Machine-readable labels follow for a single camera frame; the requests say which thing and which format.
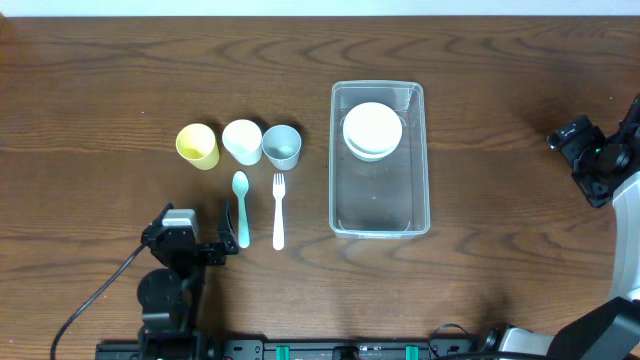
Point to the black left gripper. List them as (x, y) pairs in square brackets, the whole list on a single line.
[(198, 250)]

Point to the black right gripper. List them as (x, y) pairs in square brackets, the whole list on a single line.
[(580, 163)]

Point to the grey plastic bowl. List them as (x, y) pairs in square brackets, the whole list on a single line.
[(369, 157)]

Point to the white plastic bowl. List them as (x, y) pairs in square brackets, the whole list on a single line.
[(372, 127)]

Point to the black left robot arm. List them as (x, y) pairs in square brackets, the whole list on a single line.
[(170, 296)]

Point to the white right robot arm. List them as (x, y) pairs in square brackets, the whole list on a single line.
[(611, 331)]

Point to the clear plastic container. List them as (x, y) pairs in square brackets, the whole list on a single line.
[(387, 198)]

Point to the mint green plastic spoon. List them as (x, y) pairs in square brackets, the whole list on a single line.
[(240, 187)]

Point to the yellow plastic cup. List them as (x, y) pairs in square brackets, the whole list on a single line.
[(197, 144)]

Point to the white plastic fork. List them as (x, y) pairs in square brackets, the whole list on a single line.
[(278, 191)]

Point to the white plastic cup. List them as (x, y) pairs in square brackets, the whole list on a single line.
[(243, 139)]

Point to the grey plastic cup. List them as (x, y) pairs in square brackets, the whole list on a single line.
[(282, 145)]

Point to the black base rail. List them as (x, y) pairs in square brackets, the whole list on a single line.
[(254, 349)]

